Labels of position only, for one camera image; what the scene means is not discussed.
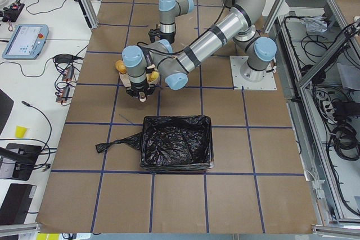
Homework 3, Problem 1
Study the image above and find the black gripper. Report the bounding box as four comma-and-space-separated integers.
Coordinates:
148, 23, 176, 44
126, 84, 155, 101

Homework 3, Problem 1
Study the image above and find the beige hand brush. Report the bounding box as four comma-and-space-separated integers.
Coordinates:
146, 64, 159, 82

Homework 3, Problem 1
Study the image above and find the beige plastic dustpan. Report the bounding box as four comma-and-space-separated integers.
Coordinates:
119, 73, 159, 89

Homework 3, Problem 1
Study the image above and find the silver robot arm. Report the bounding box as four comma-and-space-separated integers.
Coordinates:
148, 0, 194, 44
120, 0, 277, 102

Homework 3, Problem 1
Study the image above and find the black bag lined bin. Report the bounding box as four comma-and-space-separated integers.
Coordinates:
95, 115, 214, 171

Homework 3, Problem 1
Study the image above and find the brown potato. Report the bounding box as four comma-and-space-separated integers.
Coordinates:
115, 60, 127, 74

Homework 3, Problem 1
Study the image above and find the near teach pendant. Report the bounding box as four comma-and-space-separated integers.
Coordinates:
2, 24, 49, 60

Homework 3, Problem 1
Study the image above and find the yellow paper cup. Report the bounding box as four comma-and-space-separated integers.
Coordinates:
15, 125, 29, 138

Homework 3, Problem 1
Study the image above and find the black box on desk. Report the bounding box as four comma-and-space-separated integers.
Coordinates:
1, 143, 42, 181

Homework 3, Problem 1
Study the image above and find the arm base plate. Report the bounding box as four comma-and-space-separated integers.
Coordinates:
229, 56, 277, 91

